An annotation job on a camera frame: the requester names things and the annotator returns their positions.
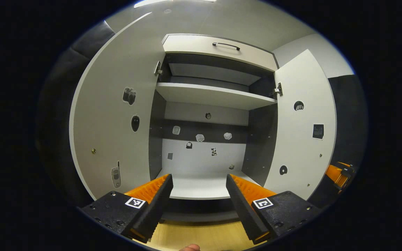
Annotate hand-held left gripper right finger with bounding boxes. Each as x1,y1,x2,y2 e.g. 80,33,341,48
226,173,322,244

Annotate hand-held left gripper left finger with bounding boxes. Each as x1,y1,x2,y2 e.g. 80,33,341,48
78,173,174,244

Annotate white cabinet door cat sticker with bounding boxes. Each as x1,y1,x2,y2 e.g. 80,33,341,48
263,49,337,201

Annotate white cabinet door camera sticker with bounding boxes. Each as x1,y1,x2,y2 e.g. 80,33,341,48
69,12,166,201

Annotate white and grey cabinet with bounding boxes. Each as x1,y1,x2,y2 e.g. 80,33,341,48
149,33,280,222

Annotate white cabinet shelf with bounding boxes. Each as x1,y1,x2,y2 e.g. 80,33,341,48
156,82,277,111

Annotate white cabinet drawer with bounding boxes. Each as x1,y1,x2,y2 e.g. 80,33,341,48
162,33,279,72

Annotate black backdrop cloth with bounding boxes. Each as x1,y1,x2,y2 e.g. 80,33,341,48
35,21,116,206
307,74,368,210

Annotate ceiling light panel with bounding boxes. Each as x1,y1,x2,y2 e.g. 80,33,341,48
134,0,217,8

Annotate black drawer handle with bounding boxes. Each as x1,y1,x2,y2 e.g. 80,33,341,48
212,42,241,51

